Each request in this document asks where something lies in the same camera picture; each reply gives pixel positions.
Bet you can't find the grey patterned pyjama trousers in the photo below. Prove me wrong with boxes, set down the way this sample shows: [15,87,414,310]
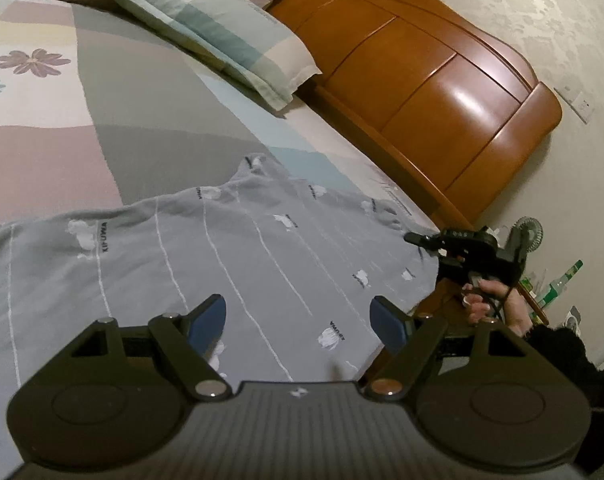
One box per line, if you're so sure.
[0,154,437,479]

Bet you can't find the black sleeved right forearm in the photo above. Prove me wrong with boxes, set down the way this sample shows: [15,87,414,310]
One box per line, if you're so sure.
[523,325,604,410]

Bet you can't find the person's right hand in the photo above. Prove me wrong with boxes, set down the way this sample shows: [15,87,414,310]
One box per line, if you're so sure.
[462,278,533,337]

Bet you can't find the green desk fan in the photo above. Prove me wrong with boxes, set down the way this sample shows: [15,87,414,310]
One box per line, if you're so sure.
[505,217,544,258]

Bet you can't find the green glass bottle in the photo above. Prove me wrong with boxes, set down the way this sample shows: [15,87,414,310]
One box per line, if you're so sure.
[534,259,583,313]

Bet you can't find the wooden headboard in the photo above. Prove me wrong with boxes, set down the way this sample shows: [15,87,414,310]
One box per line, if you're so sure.
[269,0,562,229]

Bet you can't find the checked patchwork bed sheet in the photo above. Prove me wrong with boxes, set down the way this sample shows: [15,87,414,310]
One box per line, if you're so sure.
[0,0,429,226]

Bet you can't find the checked pastel pillow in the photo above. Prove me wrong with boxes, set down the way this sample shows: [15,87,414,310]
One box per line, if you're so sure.
[114,0,321,112]

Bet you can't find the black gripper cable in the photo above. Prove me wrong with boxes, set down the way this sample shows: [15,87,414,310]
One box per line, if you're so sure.
[473,274,521,323]

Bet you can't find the white wall socket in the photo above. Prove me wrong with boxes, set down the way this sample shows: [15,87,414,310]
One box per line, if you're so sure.
[555,84,595,124]

